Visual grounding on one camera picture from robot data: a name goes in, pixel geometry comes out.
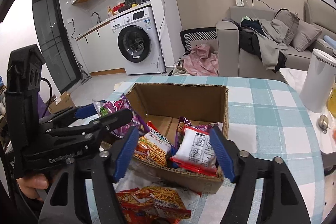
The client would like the white washing machine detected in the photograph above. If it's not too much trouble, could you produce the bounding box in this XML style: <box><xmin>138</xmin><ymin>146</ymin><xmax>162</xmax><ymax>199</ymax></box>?
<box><xmin>110</xmin><ymin>5</ymin><xmax>166</xmax><ymax>75</ymax></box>

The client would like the red cracker snack bag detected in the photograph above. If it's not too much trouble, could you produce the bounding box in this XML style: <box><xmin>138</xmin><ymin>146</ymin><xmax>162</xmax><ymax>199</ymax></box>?
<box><xmin>133</xmin><ymin>121</ymin><xmax>173</xmax><ymax>167</ymax></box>

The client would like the white side table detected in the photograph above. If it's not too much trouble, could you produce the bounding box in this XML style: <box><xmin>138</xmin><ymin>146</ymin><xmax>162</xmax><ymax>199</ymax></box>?
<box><xmin>280</xmin><ymin>68</ymin><xmax>335</xmax><ymax>153</ymax></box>

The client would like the pink cloth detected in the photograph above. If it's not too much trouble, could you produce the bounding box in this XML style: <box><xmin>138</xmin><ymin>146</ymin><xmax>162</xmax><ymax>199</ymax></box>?
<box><xmin>183</xmin><ymin>44</ymin><xmax>219</xmax><ymax>76</ymax></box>

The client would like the small cardboard box on floor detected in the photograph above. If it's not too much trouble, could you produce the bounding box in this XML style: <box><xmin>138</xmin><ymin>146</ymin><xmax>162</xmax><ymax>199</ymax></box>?
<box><xmin>49</xmin><ymin>92</ymin><xmax>76</xmax><ymax>114</ymax></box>

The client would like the yellow oil bottle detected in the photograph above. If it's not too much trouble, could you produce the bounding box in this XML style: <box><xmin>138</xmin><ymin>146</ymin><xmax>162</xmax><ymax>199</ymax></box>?
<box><xmin>108</xmin><ymin>6</ymin><xmax>114</xmax><ymax>18</ymax></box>

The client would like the purple snack bag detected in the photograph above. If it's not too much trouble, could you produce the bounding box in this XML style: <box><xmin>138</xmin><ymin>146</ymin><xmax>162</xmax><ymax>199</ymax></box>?
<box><xmin>93</xmin><ymin>94</ymin><xmax>150</xmax><ymax>139</ymax></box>

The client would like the black patterned chair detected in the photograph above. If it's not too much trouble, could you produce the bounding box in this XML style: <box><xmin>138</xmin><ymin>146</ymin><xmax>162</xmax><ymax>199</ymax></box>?
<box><xmin>179</xmin><ymin>27</ymin><xmax>219</xmax><ymax>53</ymax></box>

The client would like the person's left hand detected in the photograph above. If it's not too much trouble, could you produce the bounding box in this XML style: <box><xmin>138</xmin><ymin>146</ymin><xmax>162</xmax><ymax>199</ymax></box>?
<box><xmin>17</xmin><ymin>174</ymin><xmax>49</xmax><ymax>202</ymax></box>

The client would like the dark glass door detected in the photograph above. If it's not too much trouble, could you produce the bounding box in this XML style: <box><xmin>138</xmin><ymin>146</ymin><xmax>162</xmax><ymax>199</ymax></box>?
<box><xmin>32</xmin><ymin>0</ymin><xmax>80</xmax><ymax>93</ymax></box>

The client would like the white noodle snack bag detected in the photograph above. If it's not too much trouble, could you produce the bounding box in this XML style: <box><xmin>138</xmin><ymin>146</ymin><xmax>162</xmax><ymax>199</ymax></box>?
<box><xmin>170</xmin><ymin>126</ymin><xmax>217</xmax><ymax>177</ymax></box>

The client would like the white kitchen cabinet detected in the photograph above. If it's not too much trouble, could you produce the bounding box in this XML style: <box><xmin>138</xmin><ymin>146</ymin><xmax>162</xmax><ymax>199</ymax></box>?
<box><xmin>77</xmin><ymin>24</ymin><xmax>125</xmax><ymax>73</ymax></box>

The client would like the white trash bin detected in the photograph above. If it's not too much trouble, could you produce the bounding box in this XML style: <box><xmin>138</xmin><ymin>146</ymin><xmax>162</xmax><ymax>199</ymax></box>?
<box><xmin>299</xmin><ymin>49</ymin><xmax>336</xmax><ymax>113</ymax></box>

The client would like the yellow plastic bag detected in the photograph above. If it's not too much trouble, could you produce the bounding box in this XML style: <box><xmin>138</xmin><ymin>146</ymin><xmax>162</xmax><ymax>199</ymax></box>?
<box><xmin>326</xmin><ymin>83</ymin><xmax>336</xmax><ymax>118</ymax></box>

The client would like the grey pillow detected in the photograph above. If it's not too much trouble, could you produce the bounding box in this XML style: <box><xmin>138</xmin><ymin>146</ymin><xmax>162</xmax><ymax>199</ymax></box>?
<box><xmin>290</xmin><ymin>20</ymin><xmax>322</xmax><ymax>52</ymax></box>

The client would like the metal key fob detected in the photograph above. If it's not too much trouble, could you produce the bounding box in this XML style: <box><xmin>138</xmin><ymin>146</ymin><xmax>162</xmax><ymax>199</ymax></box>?
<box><xmin>318</xmin><ymin>114</ymin><xmax>329</xmax><ymax>134</ymax></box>

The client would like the teal plaid tablecloth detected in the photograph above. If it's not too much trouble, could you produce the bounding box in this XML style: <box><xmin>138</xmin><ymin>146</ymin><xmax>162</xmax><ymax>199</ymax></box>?
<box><xmin>68</xmin><ymin>74</ymin><xmax>326</xmax><ymax>224</ymax></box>

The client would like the brown SF cardboard box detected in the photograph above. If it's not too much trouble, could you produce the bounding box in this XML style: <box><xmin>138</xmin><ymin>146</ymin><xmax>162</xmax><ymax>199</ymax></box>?
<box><xmin>101</xmin><ymin>82</ymin><xmax>230</xmax><ymax>195</ymax></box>

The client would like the pile of clothes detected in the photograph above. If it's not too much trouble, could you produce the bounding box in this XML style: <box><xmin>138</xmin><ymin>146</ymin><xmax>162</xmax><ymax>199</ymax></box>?
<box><xmin>237</xmin><ymin>8</ymin><xmax>301</xmax><ymax>74</ymax></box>

